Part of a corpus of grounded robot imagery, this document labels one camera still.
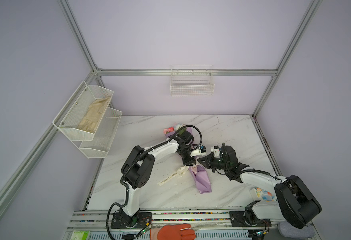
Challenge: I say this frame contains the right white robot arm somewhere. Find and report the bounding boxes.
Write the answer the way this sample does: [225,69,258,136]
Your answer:
[197,144,322,229]

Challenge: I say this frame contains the lower white mesh shelf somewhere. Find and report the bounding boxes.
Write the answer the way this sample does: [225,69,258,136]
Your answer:
[79,108,123,159]

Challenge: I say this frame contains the white mesh shelf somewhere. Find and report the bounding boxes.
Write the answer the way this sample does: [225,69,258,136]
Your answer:
[79,108,123,159]
[53,82,114,142]

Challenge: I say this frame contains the cream ribbon roll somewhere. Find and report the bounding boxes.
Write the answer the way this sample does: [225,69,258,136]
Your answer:
[157,165,197,186]

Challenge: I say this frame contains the upper white mesh shelf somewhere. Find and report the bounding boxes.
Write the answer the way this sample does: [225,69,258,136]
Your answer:
[53,82,114,142]

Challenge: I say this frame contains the colourful tissue pack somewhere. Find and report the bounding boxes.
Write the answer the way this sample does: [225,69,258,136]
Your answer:
[249,187,276,202]

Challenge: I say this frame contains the green white packet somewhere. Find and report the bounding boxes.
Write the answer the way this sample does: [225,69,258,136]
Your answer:
[70,231,91,240]

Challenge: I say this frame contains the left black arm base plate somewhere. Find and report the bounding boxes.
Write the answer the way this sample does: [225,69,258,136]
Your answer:
[110,210,153,229]

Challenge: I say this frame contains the pink purple wrapping paper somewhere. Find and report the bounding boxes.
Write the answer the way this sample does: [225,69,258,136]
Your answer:
[165,125,212,194]

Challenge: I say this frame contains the beige cloth in shelf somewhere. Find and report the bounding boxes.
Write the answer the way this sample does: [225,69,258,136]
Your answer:
[77,97,111,134]

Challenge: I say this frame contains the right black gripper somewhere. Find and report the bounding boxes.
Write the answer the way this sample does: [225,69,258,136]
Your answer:
[196,152,229,172]

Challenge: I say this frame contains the white wire wall basket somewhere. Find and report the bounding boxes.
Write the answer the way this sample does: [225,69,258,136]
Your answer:
[170,65,215,97]

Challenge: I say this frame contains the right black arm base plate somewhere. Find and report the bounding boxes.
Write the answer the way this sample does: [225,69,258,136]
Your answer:
[229,209,271,228]

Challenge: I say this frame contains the grey cloth pad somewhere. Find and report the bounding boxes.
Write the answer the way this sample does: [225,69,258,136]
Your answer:
[277,222,315,239]

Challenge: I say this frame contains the white fake rose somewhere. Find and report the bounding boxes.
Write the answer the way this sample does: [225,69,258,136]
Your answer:
[173,124,183,132]

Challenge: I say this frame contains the orange rubber glove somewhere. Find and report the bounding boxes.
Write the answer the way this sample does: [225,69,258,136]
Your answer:
[150,224,196,240]

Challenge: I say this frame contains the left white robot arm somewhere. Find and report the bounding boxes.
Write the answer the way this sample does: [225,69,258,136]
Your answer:
[106,125,203,240]

